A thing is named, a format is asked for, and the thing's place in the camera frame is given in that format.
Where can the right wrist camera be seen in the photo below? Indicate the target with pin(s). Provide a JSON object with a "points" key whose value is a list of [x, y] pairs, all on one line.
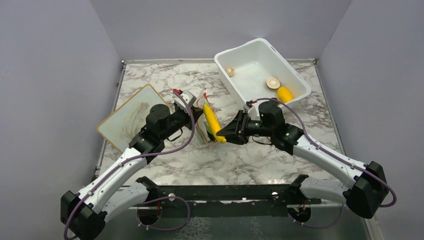
{"points": [[250, 108]]}

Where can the white yellow-edged cutting board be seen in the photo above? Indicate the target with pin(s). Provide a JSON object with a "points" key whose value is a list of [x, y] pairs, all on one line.
{"points": [[126, 121]]}

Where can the clear orange zip top bag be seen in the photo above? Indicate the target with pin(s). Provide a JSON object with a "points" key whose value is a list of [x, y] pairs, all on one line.
{"points": [[203, 134]]}

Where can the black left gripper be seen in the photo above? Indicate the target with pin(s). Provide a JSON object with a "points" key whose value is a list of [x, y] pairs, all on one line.
{"points": [[196, 112]]}

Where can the white plastic bin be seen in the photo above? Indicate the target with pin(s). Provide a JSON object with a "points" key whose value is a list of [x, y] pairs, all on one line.
{"points": [[254, 62]]}

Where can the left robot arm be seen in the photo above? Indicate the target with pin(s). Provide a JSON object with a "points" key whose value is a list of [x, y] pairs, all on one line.
{"points": [[86, 212]]}

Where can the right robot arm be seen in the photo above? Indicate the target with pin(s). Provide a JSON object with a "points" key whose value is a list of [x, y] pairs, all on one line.
{"points": [[362, 187]]}

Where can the yellow banana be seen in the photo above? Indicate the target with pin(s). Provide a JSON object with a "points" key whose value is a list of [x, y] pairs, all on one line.
{"points": [[213, 123]]}

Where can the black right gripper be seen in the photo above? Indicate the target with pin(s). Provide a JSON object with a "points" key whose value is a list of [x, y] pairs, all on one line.
{"points": [[235, 132]]}

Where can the green leafy vegetable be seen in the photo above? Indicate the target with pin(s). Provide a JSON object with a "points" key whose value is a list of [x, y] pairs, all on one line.
{"points": [[209, 134]]}

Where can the yellow lemon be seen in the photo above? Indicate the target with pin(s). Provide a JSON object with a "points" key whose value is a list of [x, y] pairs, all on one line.
{"points": [[284, 95]]}

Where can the round cut wooden slice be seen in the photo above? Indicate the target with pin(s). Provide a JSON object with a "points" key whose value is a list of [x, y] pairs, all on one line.
{"points": [[272, 83]]}

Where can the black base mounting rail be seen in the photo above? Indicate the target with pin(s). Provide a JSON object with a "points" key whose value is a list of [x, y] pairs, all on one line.
{"points": [[216, 201]]}

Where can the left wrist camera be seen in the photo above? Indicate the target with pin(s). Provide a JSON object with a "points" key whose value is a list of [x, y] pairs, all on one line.
{"points": [[184, 100]]}

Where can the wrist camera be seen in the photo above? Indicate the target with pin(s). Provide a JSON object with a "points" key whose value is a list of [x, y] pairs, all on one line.
{"points": [[250, 108], [184, 100]]}

